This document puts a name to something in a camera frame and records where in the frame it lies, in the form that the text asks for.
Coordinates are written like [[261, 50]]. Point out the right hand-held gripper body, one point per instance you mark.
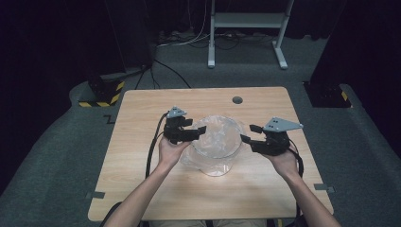
[[274, 142]]

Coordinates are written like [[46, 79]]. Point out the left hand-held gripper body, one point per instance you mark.
[[175, 130]]

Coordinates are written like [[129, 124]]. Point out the clear plastic bag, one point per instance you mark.
[[220, 138]]

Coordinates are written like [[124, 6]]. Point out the clear round plastic bin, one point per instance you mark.
[[217, 167]]

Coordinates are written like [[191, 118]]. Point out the person's left hand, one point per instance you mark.
[[168, 154]]

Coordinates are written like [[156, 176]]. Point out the person's right hand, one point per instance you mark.
[[285, 165]]

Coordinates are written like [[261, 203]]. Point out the grey tape strip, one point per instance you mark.
[[96, 195], [323, 187]]

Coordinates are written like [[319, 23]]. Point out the black base with yellow mark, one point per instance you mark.
[[324, 94]]

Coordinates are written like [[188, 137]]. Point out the black yellow striped base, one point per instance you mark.
[[104, 93]]

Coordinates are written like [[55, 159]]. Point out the black chair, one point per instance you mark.
[[110, 211]]

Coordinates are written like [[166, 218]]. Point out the white metal stand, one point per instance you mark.
[[246, 19]]

